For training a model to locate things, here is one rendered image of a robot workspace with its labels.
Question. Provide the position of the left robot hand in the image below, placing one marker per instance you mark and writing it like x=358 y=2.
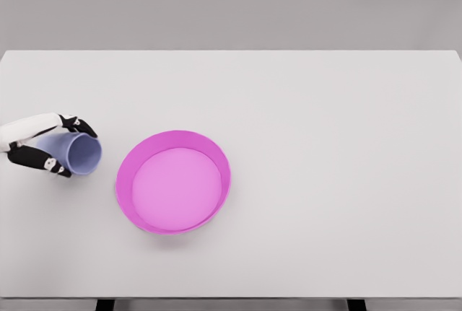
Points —
x=26 y=128

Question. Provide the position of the lavender blue cup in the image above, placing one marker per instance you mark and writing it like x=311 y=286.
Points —
x=83 y=153

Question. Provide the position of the pink round plate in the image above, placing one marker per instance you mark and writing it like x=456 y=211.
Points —
x=173 y=183

